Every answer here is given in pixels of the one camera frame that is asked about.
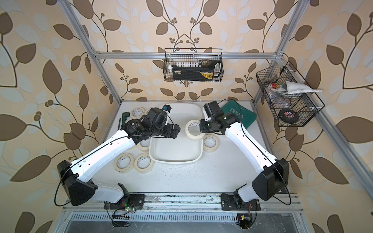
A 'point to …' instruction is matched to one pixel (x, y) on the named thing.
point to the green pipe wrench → (124, 115)
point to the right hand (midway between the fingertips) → (202, 127)
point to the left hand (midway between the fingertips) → (174, 127)
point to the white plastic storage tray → (165, 150)
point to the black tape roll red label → (288, 116)
